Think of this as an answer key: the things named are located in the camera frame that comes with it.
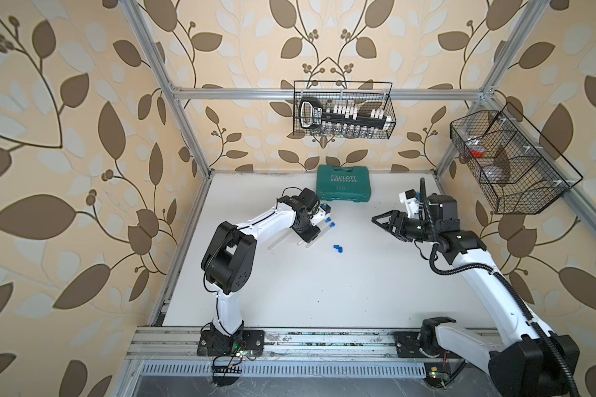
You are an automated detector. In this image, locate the socket set on holder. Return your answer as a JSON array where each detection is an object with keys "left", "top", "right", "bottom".
[{"left": 293, "top": 96, "right": 397, "bottom": 131}]

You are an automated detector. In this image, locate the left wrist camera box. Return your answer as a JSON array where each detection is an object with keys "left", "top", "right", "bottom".
[{"left": 311, "top": 203, "right": 331, "bottom": 226}]

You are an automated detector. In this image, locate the black wire basket right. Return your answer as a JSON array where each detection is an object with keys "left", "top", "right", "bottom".
[{"left": 450, "top": 103, "right": 583, "bottom": 215}]

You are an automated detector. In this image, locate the green plastic tool case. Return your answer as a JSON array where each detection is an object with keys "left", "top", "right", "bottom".
[{"left": 316, "top": 165, "right": 372, "bottom": 203}]

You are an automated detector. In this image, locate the red item in basket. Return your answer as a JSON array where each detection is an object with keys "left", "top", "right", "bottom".
[{"left": 465, "top": 138, "right": 488, "bottom": 158}]

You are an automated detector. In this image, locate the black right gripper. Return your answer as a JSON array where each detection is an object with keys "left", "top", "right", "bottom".
[{"left": 372, "top": 209, "right": 439, "bottom": 244}]

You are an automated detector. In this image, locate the clear test tube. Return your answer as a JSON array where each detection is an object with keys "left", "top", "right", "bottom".
[
  {"left": 296, "top": 218, "right": 333, "bottom": 246},
  {"left": 305, "top": 220, "right": 337, "bottom": 244},
  {"left": 268, "top": 229, "right": 295, "bottom": 251}
]

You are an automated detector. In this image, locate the black wire basket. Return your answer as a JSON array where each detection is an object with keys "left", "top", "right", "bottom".
[
  {"left": 293, "top": 79, "right": 397, "bottom": 140},
  {"left": 450, "top": 103, "right": 583, "bottom": 215}
]

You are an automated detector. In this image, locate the black wire basket back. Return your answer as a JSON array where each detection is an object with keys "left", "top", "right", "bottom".
[{"left": 293, "top": 79, "right": 397, "bottom": 140}]

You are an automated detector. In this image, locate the aluminium frame post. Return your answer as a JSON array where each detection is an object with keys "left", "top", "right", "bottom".
[{"left": 433, "top": 0, "right": 550, "bottom": 180}]

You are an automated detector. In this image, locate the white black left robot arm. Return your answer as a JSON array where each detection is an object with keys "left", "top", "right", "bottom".
[{"left": 197, "top": 188, "right": 331, "bottom": 357}]

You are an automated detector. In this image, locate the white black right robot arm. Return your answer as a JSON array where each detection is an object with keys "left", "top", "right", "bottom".
[{"left": 372, "top": 190, "right": 579, "bottom": 396}]

